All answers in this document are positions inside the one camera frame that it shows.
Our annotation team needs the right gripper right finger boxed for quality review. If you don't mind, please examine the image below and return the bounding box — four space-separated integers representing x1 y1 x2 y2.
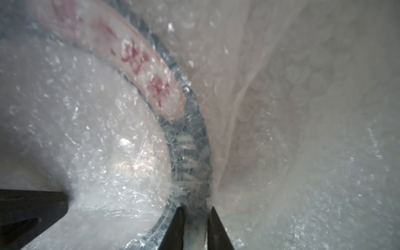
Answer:
207 207 234 250

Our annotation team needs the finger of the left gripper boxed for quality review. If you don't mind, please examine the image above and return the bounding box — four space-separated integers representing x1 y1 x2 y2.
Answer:
1 189 69 250

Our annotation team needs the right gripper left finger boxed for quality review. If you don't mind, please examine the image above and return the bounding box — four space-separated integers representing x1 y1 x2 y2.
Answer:
158 206 185 250

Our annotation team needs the green rimmed plate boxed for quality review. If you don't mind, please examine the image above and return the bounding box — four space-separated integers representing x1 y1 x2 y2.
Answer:
1 1 210 250

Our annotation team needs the bubble wrap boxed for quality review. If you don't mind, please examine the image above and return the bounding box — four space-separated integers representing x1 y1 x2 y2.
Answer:
0 0 400 250

